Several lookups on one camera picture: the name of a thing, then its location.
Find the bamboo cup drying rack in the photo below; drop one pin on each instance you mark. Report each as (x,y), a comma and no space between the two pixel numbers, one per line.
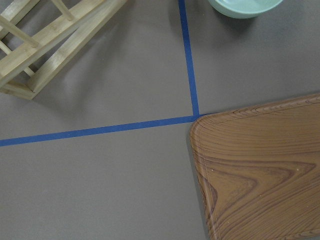
(26,70)

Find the mint green bowl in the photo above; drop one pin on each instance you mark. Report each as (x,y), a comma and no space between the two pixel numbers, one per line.
(243,9)

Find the wooden grain tray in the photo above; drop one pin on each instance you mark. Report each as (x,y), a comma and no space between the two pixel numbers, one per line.
(258,170)

